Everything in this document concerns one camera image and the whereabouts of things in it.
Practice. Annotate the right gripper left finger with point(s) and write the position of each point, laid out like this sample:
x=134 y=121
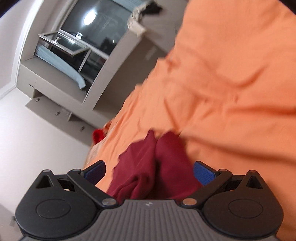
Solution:
x=57 y=207

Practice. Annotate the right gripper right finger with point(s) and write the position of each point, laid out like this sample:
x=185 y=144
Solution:
x=235 y=206

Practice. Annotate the dark red knit garment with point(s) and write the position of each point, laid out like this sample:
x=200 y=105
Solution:
x=154 y=168

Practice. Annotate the bright red plush item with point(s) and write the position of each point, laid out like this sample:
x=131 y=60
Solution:
x=98 y=135

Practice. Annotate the open wardrobe door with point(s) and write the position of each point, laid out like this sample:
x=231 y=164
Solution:
x=58 y=116

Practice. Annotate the orange bed duvet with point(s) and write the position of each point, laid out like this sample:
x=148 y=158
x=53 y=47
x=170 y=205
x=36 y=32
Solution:
x=228 y=88

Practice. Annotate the left light blue curtain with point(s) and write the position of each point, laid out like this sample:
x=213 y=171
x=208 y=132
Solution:
x=48 y=56

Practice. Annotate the grey built-in wardrobe unit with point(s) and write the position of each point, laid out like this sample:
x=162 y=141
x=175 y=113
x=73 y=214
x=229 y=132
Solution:
x=129 y=64

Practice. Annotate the window with open sash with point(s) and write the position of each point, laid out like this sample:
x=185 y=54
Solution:
x=89 y=34

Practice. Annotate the white cloth on ledge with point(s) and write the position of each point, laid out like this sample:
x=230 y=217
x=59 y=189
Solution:
x=133 y=22

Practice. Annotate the black cloth on ledge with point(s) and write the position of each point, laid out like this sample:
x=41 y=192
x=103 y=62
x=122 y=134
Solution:
x=151 y=8

